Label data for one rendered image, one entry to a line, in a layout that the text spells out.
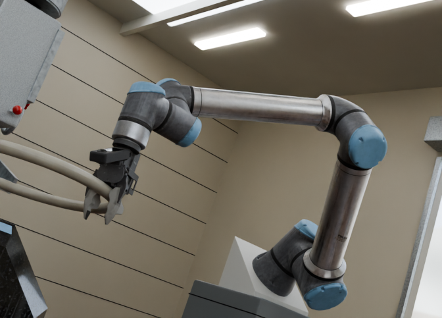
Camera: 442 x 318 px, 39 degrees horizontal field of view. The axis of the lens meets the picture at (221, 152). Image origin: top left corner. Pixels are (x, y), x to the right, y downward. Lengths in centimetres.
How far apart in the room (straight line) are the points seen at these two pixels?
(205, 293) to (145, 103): 103
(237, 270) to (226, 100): 83
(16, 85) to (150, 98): 77
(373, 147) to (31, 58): 120
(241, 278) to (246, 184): 665
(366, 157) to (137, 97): 70
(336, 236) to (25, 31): 126
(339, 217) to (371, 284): 501
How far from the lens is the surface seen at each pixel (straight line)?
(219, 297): 233
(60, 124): 815
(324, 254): 212
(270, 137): 905
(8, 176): 192
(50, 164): 142
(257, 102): 183
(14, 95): 224
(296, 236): 232
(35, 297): 229
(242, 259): 240
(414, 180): 715
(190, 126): 164
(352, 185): 193
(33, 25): 229
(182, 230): 912
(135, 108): 157
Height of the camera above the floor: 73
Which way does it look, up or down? 14 degrees up
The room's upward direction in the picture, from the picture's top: 20 degrees clockwise
